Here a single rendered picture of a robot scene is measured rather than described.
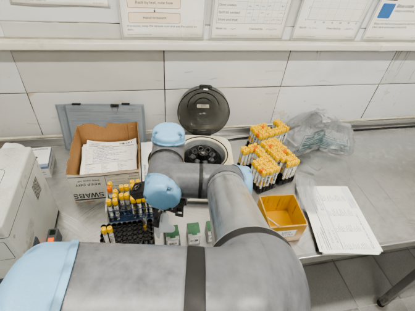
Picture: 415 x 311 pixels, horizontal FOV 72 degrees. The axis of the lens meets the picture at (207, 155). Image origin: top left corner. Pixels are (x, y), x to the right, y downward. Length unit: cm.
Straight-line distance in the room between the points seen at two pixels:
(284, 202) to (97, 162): 73
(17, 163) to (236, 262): 77
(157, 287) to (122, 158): 101
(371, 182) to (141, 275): 131
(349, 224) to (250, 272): 100
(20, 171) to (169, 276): 72
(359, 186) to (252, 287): 121
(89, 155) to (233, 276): 107
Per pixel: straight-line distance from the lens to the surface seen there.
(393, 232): 130
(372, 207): 134
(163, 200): 57
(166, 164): 59
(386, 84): 170
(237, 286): 21
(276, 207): 112
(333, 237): 114
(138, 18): 111
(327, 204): 123
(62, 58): 120
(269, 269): 23
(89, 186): 109
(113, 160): 120
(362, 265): 230
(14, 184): 86
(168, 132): 64
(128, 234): 101
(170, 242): 94
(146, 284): 21
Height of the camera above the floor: 174
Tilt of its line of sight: 42 degrees down
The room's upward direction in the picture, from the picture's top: 6 degrees clockwise
